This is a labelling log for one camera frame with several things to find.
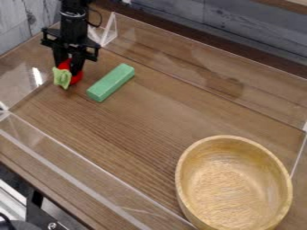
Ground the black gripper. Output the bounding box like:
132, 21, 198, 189
42, 28, 100, 75

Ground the red plush radish toy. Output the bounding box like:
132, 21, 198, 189
54, 58, 83, 90

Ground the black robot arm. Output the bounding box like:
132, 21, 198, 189
42, 0, 100, 75

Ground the green rectangular block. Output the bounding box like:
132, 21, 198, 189
87, 64, 135, 102

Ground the black metal clamp base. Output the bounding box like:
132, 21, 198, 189
25, 206, 76, 230

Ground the wooden bowl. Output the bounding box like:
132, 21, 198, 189
175, 135, 292, 230

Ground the clear acrylic enclosure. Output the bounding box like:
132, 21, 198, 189
0, 16, 307, 230

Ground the black cable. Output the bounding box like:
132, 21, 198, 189
0, 211, 17, 230

